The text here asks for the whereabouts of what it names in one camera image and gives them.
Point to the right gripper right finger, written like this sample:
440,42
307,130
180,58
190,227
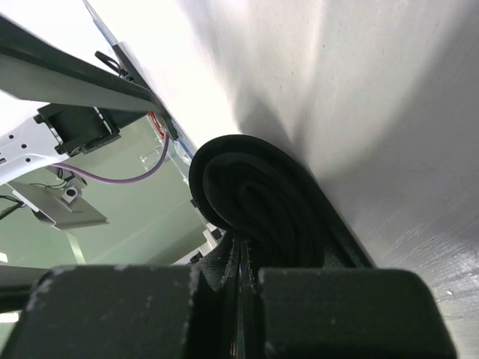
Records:
338,313

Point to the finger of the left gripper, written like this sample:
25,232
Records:
33,70

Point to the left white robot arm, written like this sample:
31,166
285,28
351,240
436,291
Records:
53,135

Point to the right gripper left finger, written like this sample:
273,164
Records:
127,311

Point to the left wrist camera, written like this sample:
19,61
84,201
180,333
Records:
61,208

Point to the black necktie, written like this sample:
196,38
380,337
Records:
256,192

